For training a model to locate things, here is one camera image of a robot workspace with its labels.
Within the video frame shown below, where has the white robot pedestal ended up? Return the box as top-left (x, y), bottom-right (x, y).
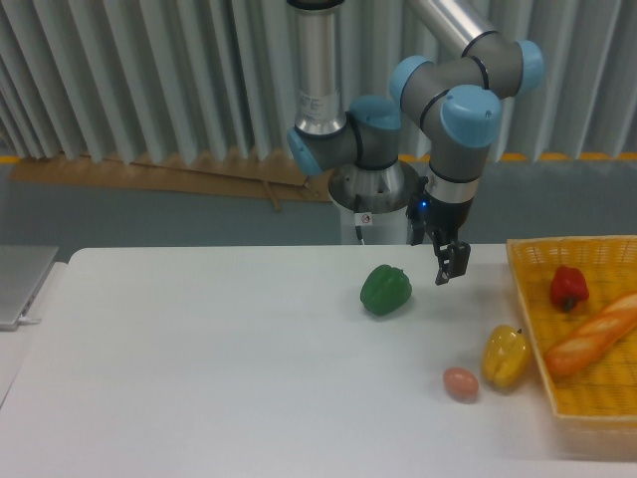
top-left (327, 160), bottom-right (419, 245)

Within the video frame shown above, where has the orange baguette bread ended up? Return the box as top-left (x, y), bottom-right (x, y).
top-left (543, 292), bottom-right (636, 376)

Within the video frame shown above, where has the silver laptop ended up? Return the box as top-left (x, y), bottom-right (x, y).
top-left (1, 245), bottom-right (59, 332)

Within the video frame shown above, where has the brown egg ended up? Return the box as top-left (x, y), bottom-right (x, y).
top-left (443, 366), bottom-right (479, 399)

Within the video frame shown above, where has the brown cardboard sheet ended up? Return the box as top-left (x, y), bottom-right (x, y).
top-left (9, 151), bottom-right (329, 211)

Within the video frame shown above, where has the red bell pepper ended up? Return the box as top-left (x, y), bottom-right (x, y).
top-left (549, 265), bottom-right (589, 312)

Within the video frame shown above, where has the black cable at pedestal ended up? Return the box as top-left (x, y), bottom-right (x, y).
top-left (352, 194), bottom-right (369, 246)

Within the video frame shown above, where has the green bell pepper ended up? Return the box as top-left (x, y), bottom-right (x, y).
top-left (359, 264), bottom-right (412, 317)

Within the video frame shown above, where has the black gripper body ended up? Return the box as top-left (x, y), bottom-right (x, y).
top-left (406, 192), bottom-right (473, 239)

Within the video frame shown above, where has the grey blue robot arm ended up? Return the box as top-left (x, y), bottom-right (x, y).
top-left (287, 1), bottom-right (544, 284)

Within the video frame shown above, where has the yellow woven basket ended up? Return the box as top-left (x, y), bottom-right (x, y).
top-left (507, 235), bottom-right (636, 460)

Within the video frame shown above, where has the yellow bell pepper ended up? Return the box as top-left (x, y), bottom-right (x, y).
top-left (481, 325), bottom-right (531, 388)

